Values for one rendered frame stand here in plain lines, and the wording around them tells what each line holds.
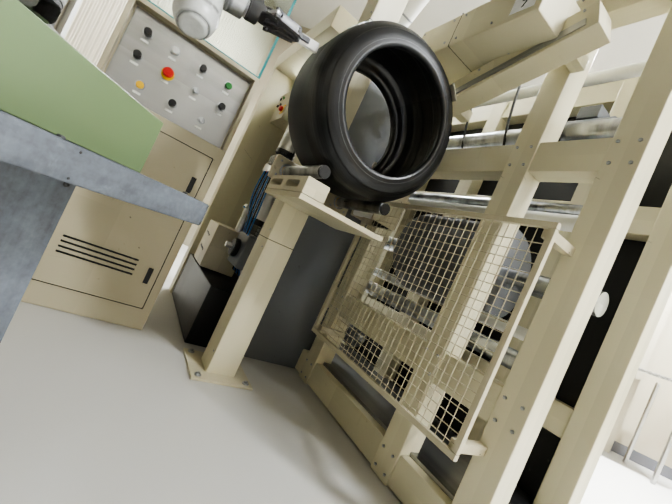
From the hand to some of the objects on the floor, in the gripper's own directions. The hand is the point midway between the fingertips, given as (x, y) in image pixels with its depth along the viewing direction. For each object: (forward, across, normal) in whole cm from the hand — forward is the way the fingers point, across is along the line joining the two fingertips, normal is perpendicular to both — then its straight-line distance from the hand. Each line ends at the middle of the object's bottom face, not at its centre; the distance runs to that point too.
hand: (308, 42), depth 112 cm
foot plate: (+14, +34, +128) cm, 133 cm away
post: (+14, +34, +128) cm, 133 cm away
